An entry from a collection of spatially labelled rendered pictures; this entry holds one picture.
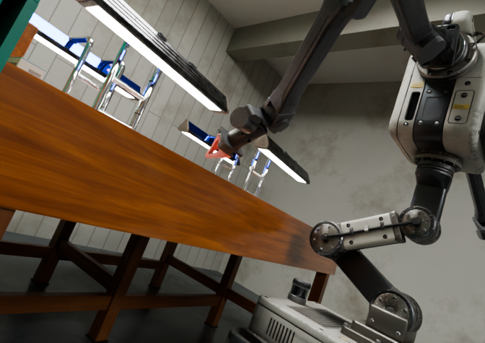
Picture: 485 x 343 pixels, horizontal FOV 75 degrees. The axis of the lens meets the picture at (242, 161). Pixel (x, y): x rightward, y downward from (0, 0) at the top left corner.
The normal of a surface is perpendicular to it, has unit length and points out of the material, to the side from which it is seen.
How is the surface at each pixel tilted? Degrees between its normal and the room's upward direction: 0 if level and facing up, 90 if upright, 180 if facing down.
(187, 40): 90
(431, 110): 90
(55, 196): 90
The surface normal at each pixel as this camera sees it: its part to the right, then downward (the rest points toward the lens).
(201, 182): 0.79, 0.20
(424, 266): -0.62, -0.37
